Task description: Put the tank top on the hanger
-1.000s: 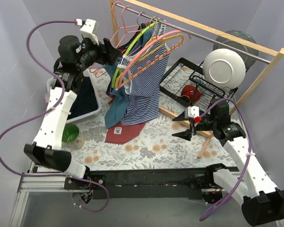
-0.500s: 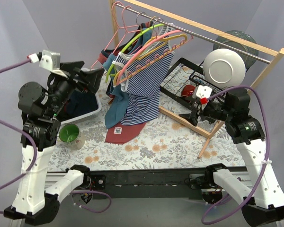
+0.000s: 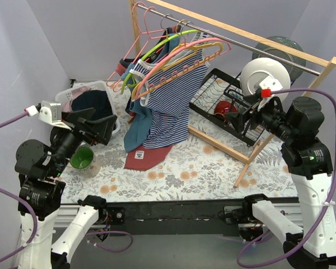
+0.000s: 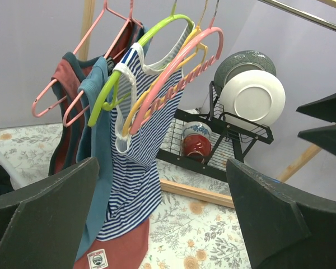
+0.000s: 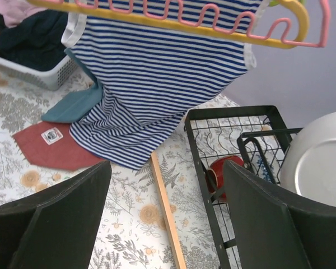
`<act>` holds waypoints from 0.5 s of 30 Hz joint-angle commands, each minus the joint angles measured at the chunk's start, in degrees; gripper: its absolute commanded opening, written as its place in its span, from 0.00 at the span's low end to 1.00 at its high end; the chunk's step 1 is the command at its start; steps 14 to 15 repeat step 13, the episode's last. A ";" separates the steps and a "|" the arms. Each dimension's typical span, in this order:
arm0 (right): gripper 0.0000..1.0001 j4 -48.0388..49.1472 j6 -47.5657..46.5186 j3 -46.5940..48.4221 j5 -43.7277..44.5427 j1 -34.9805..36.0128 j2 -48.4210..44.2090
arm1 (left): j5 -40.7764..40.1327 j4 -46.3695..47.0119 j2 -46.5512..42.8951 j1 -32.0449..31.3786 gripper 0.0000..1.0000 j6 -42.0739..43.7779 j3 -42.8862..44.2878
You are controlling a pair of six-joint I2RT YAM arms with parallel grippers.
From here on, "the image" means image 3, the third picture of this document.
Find thin pink wire hanger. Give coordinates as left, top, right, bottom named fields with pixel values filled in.
left=111, top=6, right=169, bottom=94

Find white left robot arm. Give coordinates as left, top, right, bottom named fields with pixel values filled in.
left=15, top=104, right=125, bottom=268

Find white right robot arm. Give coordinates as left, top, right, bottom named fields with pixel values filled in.
left=242, top=96, right=336, bottom=268

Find green plastic hanger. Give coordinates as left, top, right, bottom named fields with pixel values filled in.
left=115, top=20, right=192, bottom=94

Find red tank top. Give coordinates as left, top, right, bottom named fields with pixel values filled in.
left=115, top=26, right=185, bottom=171

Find thick pink plastic hanger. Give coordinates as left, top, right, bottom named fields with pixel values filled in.
left=130, top=30, right=232, bottom=101

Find blue white striped tank top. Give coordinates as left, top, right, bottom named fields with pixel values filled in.
left=128, top=32, right=211, bottom=149

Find yellow plastic hanger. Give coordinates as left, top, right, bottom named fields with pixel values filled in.
left=129, top=30, right=231, bottom=106

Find pink garment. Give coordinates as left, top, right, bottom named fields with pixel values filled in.
left=62, top=86, right=91, bottom=112

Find green mug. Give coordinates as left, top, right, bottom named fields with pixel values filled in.
left=70, top=147, right=101, bottom=178

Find red ceramic bowl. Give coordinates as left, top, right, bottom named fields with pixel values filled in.
left=214, top=100, right=237, bottom=122

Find white plastic laundry basket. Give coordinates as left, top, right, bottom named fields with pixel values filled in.
left=55, top=81, right=117, bottom=120

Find dark navy garment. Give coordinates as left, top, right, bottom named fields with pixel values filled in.
left=71, top=90, right=113, bottom=120

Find white ceramic plate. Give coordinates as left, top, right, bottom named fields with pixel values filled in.
left=240, top=57, right=291, bottom=102

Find floral table mat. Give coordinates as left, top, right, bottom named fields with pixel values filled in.
left=43, top=80, right=299, bottom=205

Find wooden clothes rack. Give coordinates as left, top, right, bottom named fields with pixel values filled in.
left=128, top=0, right=336, bottom=188

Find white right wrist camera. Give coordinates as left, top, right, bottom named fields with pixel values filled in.
left=253, top=77, right=281, bottom=110

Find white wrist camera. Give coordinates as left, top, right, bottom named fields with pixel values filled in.
left=39, top=101, right=62, bottom=126
left=253, top=77, right=281, bottom=110

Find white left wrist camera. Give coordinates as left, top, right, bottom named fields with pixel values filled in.
left=39, top=101, right=62, bottom=126

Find black wire dish rack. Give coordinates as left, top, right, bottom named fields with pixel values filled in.
left=190, top=68, right=264, bottom=146

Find pink wire hanger at post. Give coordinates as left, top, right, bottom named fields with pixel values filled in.
left=106, top=1, right=148, bottom=92

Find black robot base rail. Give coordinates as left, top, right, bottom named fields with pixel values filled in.
left=55, top=198, right=303, bottom=239

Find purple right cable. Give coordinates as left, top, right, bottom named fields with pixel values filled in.
left=236, top=87, right=336, bottom=268

